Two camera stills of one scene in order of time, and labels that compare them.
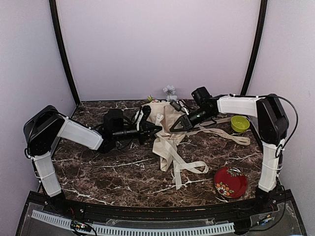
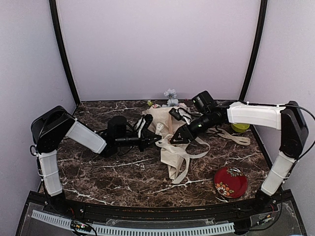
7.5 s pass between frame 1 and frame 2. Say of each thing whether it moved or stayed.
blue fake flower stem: moved
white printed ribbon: moved
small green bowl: stayed
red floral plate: stayed
